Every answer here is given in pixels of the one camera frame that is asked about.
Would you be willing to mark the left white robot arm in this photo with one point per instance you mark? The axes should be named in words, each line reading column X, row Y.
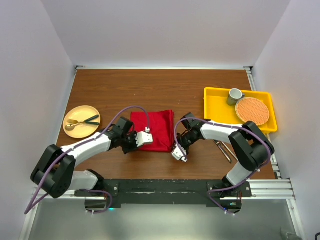
column 63, row 177

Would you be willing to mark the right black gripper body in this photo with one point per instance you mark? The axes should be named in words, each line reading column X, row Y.
column 186, row 140

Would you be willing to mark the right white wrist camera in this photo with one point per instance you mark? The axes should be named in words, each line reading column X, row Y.
column 179, row 154

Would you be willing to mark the orange woven coaster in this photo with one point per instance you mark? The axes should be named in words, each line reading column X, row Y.
column 252, row 109

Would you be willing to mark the gold spoon on plate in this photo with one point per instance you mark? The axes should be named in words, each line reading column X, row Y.
column 70, row 127

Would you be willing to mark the yellow plastic tray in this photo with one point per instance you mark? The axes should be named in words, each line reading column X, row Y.
column 216, row 108

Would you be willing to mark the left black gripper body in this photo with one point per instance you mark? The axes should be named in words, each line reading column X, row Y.
column 129, row 142

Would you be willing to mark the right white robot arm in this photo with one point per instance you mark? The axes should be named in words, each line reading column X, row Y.
column 252, row 148

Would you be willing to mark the silver fork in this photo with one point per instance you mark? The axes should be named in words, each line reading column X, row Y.
column 230, row 152

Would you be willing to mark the silver knife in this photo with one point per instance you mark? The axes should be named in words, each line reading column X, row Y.
column 221, row 148

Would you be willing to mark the round wooden plate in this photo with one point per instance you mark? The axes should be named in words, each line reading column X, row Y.
column 82, row 113

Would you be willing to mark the red cloth napkin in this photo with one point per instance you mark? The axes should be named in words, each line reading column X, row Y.
column 161, row 128

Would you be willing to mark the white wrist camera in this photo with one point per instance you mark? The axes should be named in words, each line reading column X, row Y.
column 179, row 154
column 144, row 138

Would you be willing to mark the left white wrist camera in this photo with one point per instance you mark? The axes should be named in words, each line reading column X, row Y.
column 144, row 138

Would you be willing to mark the white cup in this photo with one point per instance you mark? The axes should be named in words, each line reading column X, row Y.
column 234, row 95

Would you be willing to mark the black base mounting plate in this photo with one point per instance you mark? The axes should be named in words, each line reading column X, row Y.
column 176, row 192

